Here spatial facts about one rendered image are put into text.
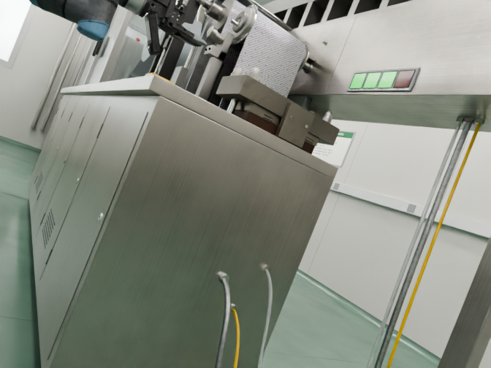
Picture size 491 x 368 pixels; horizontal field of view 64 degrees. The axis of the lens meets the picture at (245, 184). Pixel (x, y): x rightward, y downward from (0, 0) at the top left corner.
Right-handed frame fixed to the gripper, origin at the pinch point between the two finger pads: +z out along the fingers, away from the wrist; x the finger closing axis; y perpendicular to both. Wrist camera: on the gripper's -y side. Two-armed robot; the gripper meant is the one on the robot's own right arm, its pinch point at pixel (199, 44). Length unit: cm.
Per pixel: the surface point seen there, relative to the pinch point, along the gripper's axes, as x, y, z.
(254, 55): -0.4, 6.4, 19.1
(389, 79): -37, 9, 45
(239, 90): -19.3, -10.9, 9.5
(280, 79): -0.4, 4.3, 32.2
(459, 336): -73, -50, 62
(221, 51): 6.9, 4.1, 10.4
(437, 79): -52, 9, 46
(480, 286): -73, -37, 62
